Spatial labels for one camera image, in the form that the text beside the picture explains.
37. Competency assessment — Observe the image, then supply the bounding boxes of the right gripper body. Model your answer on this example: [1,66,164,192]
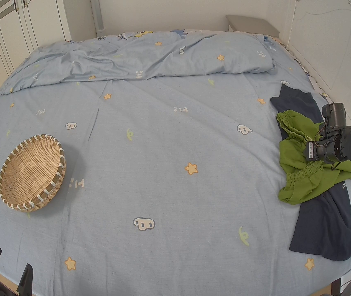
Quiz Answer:
[303,135,344,163]

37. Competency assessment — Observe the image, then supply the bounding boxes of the green shorts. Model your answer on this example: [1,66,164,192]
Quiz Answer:
[276,110,351,206]

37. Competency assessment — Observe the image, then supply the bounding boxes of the round woven basket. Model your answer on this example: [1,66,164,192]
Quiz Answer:
[0,133,66,212]

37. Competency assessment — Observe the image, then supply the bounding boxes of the dark blue T-shirt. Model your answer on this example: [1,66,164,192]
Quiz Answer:
[269,83,351,261]

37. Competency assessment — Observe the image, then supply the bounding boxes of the grey bedside table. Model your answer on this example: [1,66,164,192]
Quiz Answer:
[226,15,279,38]

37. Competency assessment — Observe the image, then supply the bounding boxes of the pale blue quilt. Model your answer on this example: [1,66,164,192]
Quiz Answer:
[0,28,279,96]

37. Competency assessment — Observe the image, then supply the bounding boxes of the white wardrobe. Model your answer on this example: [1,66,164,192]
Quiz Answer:
[0,0,72,100]

